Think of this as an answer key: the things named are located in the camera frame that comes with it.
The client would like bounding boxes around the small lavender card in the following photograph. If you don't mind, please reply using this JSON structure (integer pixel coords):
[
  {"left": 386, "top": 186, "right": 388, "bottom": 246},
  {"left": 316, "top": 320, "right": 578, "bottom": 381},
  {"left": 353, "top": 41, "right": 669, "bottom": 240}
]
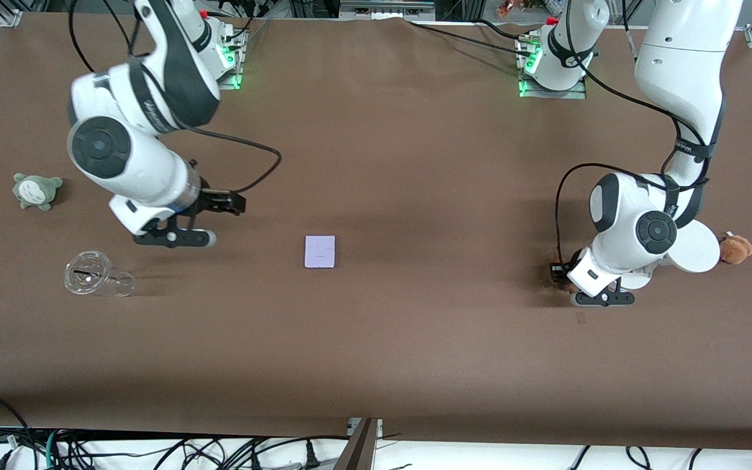
[{"left": 304, "top": 235, "right": 337, "bottom": 269}]

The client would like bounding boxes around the clear plastic cup with lid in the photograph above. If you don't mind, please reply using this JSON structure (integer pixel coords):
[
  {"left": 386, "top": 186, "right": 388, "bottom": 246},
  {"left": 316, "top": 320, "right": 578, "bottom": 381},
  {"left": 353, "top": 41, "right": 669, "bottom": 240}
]
[{"left": 64, "top": 250, "right": 136, "bottom": 298}]

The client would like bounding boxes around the white round desk lamp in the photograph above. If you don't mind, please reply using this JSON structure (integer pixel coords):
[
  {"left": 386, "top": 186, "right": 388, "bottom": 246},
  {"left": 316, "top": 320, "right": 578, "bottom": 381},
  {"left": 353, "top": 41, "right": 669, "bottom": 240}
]
[{"left": 618, "top": 219, "right": 721, "bottom": 291}]

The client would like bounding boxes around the grey-green plush creature toy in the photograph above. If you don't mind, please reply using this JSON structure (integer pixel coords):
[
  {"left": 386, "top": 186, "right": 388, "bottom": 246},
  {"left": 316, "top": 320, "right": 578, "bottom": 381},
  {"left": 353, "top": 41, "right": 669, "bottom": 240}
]
[{"left": 12, "top": 173, "right": 65, "bottom": 212}]

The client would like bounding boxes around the grey metal device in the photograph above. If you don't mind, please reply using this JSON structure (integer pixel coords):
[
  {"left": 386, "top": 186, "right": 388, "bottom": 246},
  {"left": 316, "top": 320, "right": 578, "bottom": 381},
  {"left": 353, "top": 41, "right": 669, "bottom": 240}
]
[{"left": 340, "top": 0, "right": 435, "bottom": 20}]

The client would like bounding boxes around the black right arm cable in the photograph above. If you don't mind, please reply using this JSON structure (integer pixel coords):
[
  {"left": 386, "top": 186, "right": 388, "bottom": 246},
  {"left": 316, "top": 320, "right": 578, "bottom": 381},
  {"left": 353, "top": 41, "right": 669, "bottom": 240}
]
[{"left": 69, "top": 0, "right": 283, "bottom": 195}]

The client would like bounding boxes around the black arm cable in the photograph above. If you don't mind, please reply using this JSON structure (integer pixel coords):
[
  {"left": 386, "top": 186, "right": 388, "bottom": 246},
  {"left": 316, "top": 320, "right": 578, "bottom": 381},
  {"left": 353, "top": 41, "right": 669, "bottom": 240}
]
[
  {"left": 554, "top": 0, "right": 710, "bottom": 268},
  {"left": 69, "top": 0, "right": 283, "bottom": 195}
]

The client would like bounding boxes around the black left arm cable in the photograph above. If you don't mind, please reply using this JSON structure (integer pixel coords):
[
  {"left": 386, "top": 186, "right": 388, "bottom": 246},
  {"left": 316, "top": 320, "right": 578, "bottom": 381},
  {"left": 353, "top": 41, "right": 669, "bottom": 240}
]
[{"left": 554, "top": 0, "right": 710, "bottom": 268}]

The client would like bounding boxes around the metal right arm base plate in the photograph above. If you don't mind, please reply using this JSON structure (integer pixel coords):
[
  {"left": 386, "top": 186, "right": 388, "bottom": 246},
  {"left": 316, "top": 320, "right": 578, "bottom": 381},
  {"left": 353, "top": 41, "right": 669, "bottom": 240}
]
[{"left": 216, "top": 26, "right": 244, "bottom": 90}]

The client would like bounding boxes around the brown plush keychain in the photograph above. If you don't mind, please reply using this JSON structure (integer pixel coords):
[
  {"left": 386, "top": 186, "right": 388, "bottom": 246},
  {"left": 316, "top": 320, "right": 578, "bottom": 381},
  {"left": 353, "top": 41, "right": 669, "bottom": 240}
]
[{"left": 719, "top": 231, "right": 752, "bottom": 265}]

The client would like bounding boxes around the black base connector cable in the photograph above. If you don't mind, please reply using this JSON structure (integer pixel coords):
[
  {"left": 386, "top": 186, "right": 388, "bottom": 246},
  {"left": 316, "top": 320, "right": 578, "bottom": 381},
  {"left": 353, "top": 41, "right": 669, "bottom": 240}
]
[{"left": 210, "top": 0, "right": 272, "bottom": 46}]

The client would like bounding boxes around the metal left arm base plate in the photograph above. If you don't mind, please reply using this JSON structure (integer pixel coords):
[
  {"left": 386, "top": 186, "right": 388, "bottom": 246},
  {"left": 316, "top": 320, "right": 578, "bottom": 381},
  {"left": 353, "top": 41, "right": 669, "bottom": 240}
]
[{"left": 518, "top": 36, "right": 588, "bottom": 100}]

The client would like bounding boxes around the long black table cable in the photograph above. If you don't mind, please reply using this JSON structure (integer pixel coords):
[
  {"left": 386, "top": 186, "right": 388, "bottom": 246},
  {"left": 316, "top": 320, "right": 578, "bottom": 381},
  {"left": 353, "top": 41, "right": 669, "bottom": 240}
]
[{"left": 405, "top": 20, "right": 527, "bottom": 53}]

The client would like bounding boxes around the short black table cable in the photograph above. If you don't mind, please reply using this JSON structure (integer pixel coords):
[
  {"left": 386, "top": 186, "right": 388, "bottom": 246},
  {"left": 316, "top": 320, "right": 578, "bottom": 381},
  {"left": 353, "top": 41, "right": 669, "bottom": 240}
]
[{"left": 474, "top": 18, "right": 524, "bottom": 40}]

